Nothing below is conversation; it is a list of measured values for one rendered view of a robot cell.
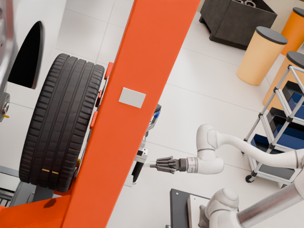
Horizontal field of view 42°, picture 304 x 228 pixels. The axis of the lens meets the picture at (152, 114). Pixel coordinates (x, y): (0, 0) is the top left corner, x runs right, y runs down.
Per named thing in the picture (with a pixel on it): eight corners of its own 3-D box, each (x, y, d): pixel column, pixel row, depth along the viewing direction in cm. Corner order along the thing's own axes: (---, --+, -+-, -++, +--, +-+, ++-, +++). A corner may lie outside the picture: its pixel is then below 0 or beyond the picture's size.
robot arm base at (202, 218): (225, 210, 264) (229, 205, 261) (225, 237, 245) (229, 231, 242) (199, 200, 263) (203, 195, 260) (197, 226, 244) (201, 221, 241)
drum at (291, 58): (296, 122, 492) (329, 74, 455) (264, 112, 483) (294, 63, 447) (286, 103, 529) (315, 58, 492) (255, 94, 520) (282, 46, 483)
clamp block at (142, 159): (126, 151, 190) (130, 143, 187) (144, 156, 191) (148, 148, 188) (125, 158, 186) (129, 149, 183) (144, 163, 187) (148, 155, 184)
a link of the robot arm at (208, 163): (195, 176, 225) (194, 154, 231) (222, 177, 226) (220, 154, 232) (198, 171, 216) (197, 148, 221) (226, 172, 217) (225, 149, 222)
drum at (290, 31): (275, 53, 687) (297, 13, 648) (269, 42, 726) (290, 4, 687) (298, 61, 694) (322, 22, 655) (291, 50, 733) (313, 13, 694)
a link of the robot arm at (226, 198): (226, 209, 257) (242, 187, 244) (228, 232, 242) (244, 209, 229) (203, 201, 255) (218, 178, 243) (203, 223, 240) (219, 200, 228)
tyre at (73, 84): (48, 55, 160) (6, 203, 171) (104, 73, 164) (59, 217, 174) (66, 49, 225) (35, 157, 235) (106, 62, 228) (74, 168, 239)
